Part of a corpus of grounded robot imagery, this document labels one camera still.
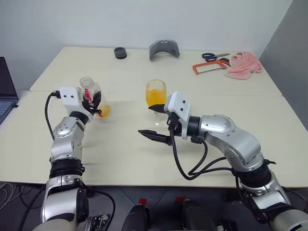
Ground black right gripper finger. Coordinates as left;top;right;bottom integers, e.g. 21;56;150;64
138;129;173;147
147;103;167;113

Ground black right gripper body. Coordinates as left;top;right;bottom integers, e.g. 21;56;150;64
166;112;184;139

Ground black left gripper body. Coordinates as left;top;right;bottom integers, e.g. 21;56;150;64
81;99;97;119

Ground clear wine glass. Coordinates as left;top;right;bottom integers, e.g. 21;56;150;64
145;79;167;128

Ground clear bottle with orange drink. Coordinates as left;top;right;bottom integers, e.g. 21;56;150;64
79;76;112;119

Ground black round cap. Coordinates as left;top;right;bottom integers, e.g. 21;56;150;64
114;47;127;60

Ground orange hacksaw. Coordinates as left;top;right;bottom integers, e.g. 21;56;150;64
192;58;232;77

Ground grey curved headrest pad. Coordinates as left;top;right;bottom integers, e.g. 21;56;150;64
148;39;181;62

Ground dark laptop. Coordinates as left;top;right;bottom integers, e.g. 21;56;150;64
0;56;20;125

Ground dark rounded shape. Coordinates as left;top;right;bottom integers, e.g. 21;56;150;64
122;204;152;231
181;200;213;231

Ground pink towel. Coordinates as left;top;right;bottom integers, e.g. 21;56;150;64
224;51;264;80

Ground small black box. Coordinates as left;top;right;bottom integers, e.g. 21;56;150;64
87;215;111;231

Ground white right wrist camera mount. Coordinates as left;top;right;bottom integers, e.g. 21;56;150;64
164;91;192;141

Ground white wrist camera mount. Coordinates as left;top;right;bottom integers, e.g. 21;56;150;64
58;87;84;114
164;91;192;141

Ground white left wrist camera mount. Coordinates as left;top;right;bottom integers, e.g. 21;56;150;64
58;87;84;114

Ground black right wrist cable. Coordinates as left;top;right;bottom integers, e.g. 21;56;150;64
188;136;233;175
168;129;233;181

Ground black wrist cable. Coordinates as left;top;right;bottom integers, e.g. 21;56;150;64
188;136;233;175
168;129;233;181
45;90;61;141

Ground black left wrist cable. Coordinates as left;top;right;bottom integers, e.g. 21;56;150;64
45;90;61;141

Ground blue handled scissors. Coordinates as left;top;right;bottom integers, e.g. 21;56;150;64
201;52;231;62

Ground black left shoulder cable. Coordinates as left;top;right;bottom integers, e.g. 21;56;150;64
83;187;116;231

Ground white floor cables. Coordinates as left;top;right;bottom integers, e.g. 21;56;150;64
0;182;25;210

